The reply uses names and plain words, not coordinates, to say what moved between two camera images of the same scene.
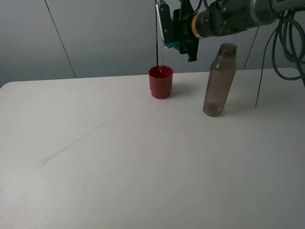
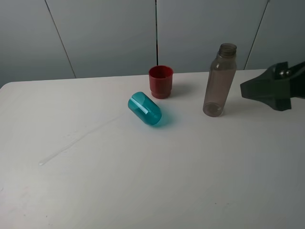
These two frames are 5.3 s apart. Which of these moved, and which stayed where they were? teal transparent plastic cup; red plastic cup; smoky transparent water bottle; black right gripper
Moved: black right gripper; teal transparent plastic cup
Stayed: smoky transparent water bottle; red plastic cup
